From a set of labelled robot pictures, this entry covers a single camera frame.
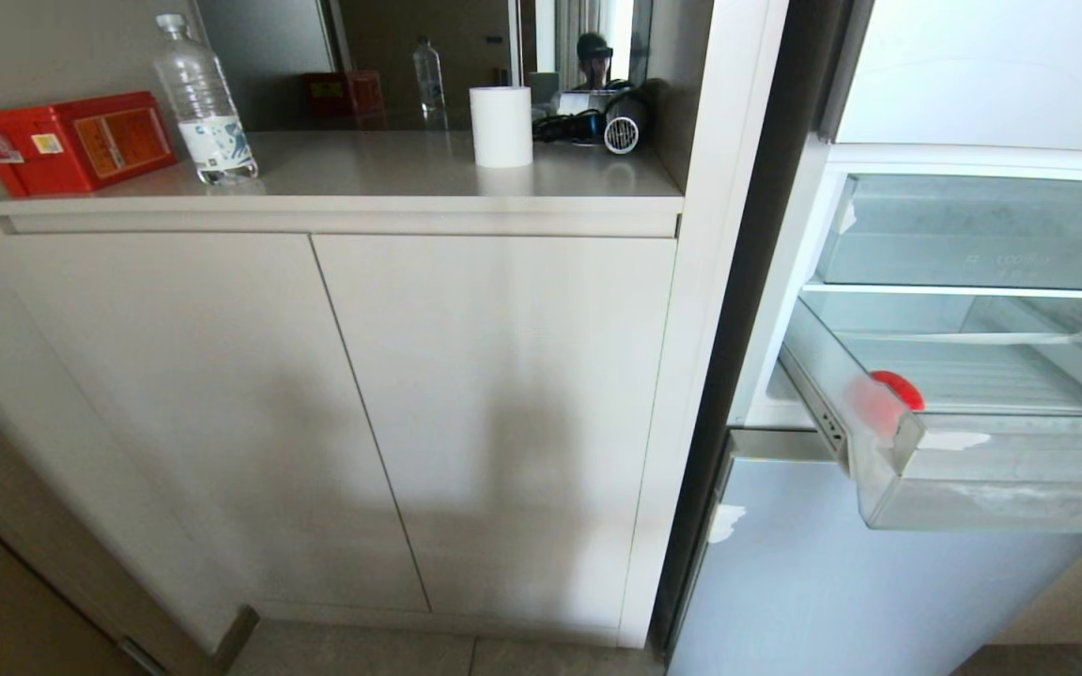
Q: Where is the beige cabinet door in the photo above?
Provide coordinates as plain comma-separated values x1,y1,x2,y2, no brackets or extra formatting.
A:
4,232,430,614
312,234,678,630

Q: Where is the red rectangular box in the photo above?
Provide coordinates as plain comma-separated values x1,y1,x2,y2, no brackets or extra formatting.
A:
0,91,179,199

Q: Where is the clear plastic water bottle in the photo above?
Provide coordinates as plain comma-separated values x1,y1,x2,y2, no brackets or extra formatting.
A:
152,13,259,186

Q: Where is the red round food item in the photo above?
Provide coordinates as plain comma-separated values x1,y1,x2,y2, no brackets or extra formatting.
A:
853,370,926,438

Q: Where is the black hair dryer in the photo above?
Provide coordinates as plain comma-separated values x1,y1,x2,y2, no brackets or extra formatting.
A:
533,91,650,156

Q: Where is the beige cabinet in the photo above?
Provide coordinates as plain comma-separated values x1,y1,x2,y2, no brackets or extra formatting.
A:
0,0,791,651

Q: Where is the white paper roll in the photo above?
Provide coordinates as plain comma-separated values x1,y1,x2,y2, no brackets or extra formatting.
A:
469,86,534,169

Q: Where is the clear fridge drawer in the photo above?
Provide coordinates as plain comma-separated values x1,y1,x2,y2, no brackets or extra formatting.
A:
779,299,1082,534
815,174,1082,293

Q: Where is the white fridge freezer door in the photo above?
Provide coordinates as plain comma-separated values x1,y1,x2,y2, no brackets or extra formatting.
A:
666,429,1082,676

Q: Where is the white fridge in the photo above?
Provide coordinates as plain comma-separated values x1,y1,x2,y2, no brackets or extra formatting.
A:
649,0,1082,676

